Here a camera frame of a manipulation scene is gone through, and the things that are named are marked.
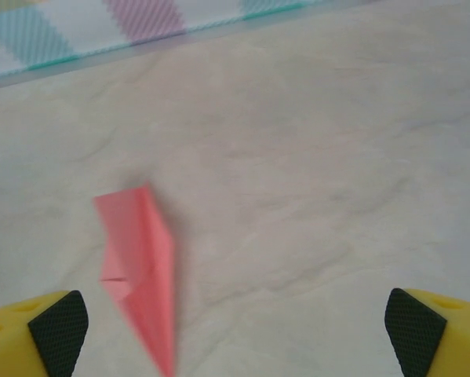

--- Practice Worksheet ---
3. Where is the pink paper sheet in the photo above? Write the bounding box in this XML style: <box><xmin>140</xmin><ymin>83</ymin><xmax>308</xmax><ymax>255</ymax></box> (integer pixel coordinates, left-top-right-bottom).
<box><xmin>92</xmin><ymin>179</ymin><xmax>177</xmax><ymax>377</ymax></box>

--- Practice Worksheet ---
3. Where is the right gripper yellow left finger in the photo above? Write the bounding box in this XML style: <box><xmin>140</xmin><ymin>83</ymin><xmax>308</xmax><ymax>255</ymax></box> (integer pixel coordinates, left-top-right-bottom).
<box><xmin>0</xmin><ymin>289</ymin><xmax>90</xmax><ymax>377</ymax></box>

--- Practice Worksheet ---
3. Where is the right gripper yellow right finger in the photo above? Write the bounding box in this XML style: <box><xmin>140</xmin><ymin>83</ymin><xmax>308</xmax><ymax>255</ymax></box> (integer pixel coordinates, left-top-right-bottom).
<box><xmin>384</xmin><ymin>287</ymin><xmax>470</xmax><ymax>377</ymax></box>

